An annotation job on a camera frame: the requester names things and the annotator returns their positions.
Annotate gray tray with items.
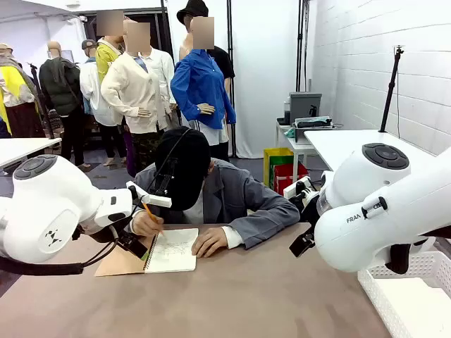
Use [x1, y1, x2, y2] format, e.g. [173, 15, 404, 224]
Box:
[293, 115, 334, 144]

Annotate white perforated plastic basket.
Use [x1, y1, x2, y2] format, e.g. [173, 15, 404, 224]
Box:
[357, 250, 451, 338]

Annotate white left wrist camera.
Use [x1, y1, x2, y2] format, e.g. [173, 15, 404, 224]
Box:
[125, 180, 173, 209]

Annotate red bag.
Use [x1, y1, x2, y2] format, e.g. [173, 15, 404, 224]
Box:
[273, 163, 310, 198]

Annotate black bucket hat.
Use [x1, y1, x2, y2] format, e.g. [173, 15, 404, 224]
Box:
[176, 0, 210, 25]

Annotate black light stand poles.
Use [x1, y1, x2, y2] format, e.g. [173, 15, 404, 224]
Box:
[295, 0, 313, 93]

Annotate small white side table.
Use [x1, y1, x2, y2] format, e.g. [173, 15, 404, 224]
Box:
[276, 121, 320, 170]

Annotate black slanted pole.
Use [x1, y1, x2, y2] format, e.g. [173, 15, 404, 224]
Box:
[160, 0, 176, 66]

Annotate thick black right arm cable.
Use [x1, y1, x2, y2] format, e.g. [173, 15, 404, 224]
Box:
[385, 228, 451, 275]

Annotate green bag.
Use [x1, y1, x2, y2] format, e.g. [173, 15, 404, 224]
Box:
[268, 154, 295, 191]

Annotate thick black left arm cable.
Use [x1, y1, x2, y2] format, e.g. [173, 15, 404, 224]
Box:
[0, 225, 119, 277]

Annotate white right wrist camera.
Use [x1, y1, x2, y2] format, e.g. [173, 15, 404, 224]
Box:
[283, 175, 314, 200]

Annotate mannequin black t-shirt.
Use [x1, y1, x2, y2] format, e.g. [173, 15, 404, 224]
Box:
[178, 24, 236, 106]

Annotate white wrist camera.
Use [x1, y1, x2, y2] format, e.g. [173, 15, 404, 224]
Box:
[283, 175, 314, 200]
[125, 180, 173, 209]

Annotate black cap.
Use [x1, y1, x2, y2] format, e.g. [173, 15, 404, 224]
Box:
[154, 126, 211, 212]

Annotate person's torso gray jacket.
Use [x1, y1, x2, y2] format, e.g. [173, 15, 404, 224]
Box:
[134, 158, 285, 226]

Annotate mannequin white button shirt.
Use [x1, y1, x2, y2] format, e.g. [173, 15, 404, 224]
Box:
[140, 47, 181, 131]

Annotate mannequin gray cap white shirt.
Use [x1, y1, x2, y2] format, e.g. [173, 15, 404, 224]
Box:
[79, 39, 127, 166]

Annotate white desk with leg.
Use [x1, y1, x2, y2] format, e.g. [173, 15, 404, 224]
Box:
[0, 137, 63, 170]

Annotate yellow bag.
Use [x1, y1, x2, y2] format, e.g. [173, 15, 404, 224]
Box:
[264, 147, 295, 187]

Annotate person's left hand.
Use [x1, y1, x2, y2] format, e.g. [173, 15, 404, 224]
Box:
[191, 227, 228, 258]

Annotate white paper stack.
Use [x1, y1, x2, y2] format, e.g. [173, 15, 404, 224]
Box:
[372, 277, 451, 338]

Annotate mannequin yellow shirt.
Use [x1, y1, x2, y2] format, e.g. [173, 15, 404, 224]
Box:
[94, 10, 125, 85]

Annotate gray box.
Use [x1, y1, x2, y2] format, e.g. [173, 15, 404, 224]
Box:
[288, 92, 323, 124]

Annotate black tripod with camera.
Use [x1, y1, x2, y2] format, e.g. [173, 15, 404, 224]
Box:
[378, 44, 406, 134]

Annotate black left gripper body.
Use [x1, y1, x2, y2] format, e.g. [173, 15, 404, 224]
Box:
[112, 231, 149, 258]

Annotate mannequin blue shirt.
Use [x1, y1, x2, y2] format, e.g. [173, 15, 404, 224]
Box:
[170, 16, 237, 160]

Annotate yellow pencil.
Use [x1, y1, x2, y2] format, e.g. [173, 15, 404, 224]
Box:
[141, 202, 165, 237]

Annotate large white desk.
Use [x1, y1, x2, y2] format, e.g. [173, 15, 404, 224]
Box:
[303, 129, 438, 174]

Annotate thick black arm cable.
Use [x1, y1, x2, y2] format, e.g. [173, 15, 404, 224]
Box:
[0, 225, 119, 277]
[385, 228, 451, 275]

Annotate person's right hand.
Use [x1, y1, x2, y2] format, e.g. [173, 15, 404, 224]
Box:
[132, 211, 165, 237]

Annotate mannequin cream cardigan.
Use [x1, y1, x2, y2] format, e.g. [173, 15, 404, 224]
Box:
[101, 21, 168, 177]

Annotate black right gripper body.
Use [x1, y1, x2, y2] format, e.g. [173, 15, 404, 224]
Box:
[297, 195, 320, 235]

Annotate person's left forearm gray sleeve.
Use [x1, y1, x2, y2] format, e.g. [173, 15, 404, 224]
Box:
[221, 199, 301, 251]

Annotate black backdrop stand pole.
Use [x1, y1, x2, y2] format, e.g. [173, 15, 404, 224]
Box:
[226, 0, 238, 158]

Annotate spiral notebook brown cover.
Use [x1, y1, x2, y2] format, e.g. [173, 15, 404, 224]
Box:
[94, 227, 200, 277]

